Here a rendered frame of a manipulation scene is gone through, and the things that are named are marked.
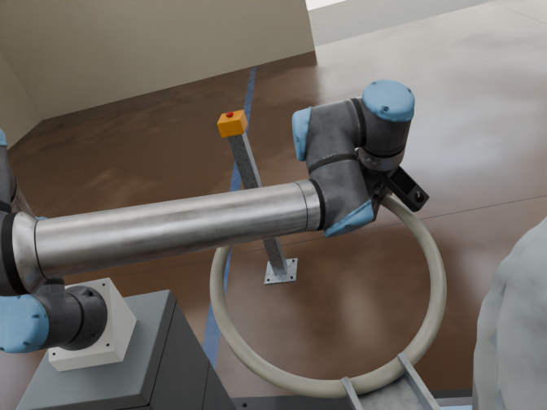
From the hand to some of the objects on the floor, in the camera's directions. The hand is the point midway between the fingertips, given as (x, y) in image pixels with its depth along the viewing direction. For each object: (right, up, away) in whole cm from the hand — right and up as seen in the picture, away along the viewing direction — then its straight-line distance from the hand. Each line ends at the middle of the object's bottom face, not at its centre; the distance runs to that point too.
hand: (379, 212), depth 102 cm
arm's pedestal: (-61, -111, +80) cm, 150 cm away
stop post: (-21, -41, +164) cm, 170 cm away
